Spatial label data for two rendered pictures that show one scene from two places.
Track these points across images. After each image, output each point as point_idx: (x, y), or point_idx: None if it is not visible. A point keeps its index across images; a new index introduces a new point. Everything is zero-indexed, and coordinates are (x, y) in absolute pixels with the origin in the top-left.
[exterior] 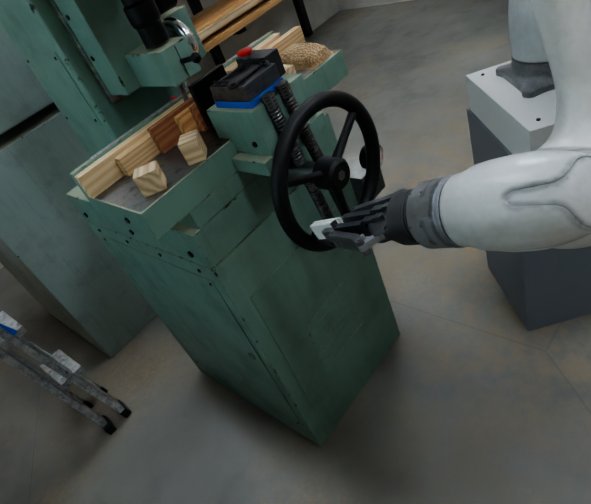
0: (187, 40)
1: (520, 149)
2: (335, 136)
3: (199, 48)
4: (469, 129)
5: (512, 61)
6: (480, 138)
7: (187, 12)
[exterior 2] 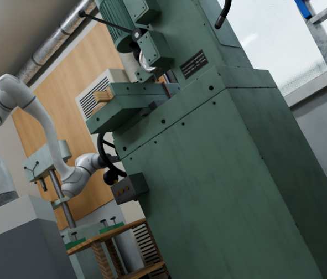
0: (135, 73)
1: (52, 214)
2: (118, 153)
3: (143, 68)
4: (43, 234)
5: (15, 192)
6: (48, 231)
7: (138, 44)
